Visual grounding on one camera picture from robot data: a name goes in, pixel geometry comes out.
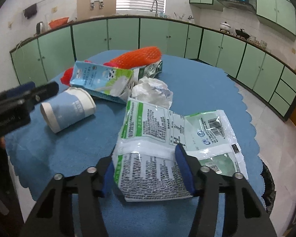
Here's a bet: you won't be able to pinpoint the orange plastic basin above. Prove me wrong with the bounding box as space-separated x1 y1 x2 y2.
49 17 70 29

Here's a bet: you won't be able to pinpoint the trash bin with black bag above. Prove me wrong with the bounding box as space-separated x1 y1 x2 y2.
258 158 277 214

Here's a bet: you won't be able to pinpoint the brown cardboard sheet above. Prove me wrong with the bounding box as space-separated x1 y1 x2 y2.
76 0 117 21

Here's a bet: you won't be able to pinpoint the blue and white milk carton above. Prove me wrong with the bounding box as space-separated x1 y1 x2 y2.
70 60 136 104

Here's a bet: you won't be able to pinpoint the orange foam net sleeve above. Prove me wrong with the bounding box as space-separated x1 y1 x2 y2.
104 46 162 69

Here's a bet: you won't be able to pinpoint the blue and white paper cup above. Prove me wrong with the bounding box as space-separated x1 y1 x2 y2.
40 87 96 134

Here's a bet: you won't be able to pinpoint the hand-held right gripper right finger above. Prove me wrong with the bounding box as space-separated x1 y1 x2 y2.
174 143 278 237

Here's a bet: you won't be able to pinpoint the green base cabinets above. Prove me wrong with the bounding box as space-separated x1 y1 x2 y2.
10 15 296 122

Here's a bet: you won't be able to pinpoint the dark hanging towel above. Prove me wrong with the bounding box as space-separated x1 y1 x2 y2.
24 4 38 20

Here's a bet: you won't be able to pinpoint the clear green printed plastic bag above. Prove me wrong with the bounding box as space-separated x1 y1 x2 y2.
113 97 248 202

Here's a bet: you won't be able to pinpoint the green cabinet drawer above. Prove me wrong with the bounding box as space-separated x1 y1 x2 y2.
269 92 293 117
275 80 296 102
281 67 296 87

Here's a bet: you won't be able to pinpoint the black range hood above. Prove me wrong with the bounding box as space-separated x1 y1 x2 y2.
215 0 254 13

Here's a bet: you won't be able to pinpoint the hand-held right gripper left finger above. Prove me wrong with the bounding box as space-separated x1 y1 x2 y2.
22 156 114 237

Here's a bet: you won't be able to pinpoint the white wrapper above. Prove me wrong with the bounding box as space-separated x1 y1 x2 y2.
131 76 174 109

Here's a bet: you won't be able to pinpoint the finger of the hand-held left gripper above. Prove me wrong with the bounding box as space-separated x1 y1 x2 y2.
27 81 60 103
4 81 36 97

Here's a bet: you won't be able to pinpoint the black wok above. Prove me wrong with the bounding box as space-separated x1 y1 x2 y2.
235 28 249 39

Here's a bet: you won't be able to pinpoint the green wall cabinets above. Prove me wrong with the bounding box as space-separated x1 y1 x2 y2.
189 0 296 40

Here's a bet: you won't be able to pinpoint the blue scalloped table mat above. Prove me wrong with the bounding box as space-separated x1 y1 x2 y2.
5 49 267 237

